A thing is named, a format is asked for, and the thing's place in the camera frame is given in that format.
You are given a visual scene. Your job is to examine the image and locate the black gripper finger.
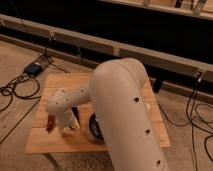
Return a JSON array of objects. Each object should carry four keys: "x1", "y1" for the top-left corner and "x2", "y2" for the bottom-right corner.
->
[{"x1": 72, "y1": 107, "x2": 80, "y2": 125}]

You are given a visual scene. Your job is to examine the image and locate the beige cylindrical gripper body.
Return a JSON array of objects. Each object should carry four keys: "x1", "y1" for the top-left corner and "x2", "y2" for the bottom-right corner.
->
[{"x1": 56, "y1": 110, "x2": 80, "y2": 134}]

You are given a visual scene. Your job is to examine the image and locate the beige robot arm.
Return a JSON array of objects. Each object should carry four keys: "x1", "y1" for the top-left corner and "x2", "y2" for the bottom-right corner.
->
[{"x1": 46, "y1": 58, "x2": 170, "y2": 171}]

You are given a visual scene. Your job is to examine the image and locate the red chili pepper toy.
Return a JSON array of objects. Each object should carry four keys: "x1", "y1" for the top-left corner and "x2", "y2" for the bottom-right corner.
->
[{"x1": 46, "y1": 115, "x2": 55, "y2": 133}]

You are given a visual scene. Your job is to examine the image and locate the black round bowl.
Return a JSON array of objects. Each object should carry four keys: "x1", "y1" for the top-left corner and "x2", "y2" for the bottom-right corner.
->
[{"x1": 89, "y1": 114, "x2": 104, "y2": 142}]

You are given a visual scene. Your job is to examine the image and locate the wooden table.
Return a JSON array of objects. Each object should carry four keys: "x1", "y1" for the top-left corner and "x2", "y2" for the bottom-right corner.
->
[{"x1": 26, "y1": 73, "x2": 171, "y2": 154}]

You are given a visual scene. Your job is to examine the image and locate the blue power adapter box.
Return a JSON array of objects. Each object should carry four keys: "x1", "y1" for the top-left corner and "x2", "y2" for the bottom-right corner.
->
[{"x1": 24, "y1": 63, "x2": 42, "y2": 76}]

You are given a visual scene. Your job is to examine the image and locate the long wooden beam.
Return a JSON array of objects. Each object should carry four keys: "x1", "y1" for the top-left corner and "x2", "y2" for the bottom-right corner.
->
[{"x1": 0, "y1": 14, "x2": 213, "y2": 82}]

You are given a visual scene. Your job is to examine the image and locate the wooden shelf top background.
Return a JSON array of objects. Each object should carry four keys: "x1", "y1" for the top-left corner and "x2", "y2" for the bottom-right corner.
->
[{"x1": 100, "y1": 0, "x2": 213, "y2": 21}]

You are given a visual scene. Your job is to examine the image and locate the black cable on floor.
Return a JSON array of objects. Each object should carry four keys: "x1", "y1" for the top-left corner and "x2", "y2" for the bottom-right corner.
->
[{"x1": 0, "y1": 53, "x2": 71, "y2": 145}]

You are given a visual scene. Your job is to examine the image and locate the black cables right floor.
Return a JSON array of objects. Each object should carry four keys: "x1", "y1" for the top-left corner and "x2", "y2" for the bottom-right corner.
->
[{"x1": 156, "y1": 74, "x2": 213, "y2": 171}]

